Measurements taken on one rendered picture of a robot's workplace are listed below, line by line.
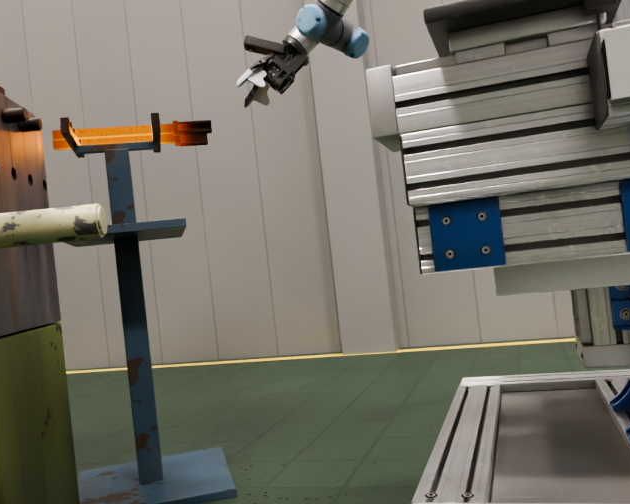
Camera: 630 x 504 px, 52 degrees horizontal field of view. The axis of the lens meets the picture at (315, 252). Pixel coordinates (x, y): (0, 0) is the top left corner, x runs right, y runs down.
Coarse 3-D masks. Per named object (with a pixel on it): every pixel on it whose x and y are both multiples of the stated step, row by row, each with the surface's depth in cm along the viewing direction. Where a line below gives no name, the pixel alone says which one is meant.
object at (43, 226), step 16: (48, 208) 83; (64, 208) 82; (80, 208) 82; (96, 208) 82; (0, 224) 81; (16, 224) 81; (32, 224) 81; (48, 224) 81; (64, 224) 81; (80, 224) 81; (96, 224) 82; (0, 240) 81; (16, 240) 81; (32, 240) 82; (48, 240) 82; (64, 240) 83
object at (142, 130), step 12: (204, 120) 174; (60, 132) 166; (84, 132) 167; (96, 132) 168; (108, 132) 168; (120, 132) 169; (132, 132) 170; (144, 132) 171; (168, 132) 173; (180, 132) 173; (192, 132) 174; (204, 132) 176
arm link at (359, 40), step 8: (344, 24) 160; (352, 24) 164; (344, 32) 160; (352, 32) 162; (360, 32) 162; (344, 40) 161; (352, 40) 162; (360, 40) 163; (368, 40) 165; (336, 48) 164; (344, 48) 164; (352, 48) 163; (360, 48) 165; (352, 56) 165; (360, 56) 167
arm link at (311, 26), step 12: (324, 0) 151; (336, 0) 151; (348, 0) 151; (300, 12) 153; (312, 12) 151; (324, 12) 152; (336, 12) 152; (300, 24) 153; (312, 24) 151; (324, 24) 152; (336, 24) 155; (312, 36) 154; (324, 36) 155; (336, 36) 158
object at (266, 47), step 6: (246, 36) 169; (252, 36) 170; (246, 42) 168; (252, 42) 168; (258, 42) 168; (264, 42) 168; (270, 42) 168; (246, 48) 170; (252, 48) 169; (258, 48) 169; (264, 48) 168; (270, 48) 168; (276, 48) 168; (282, 48) 168; (264, 54) 172
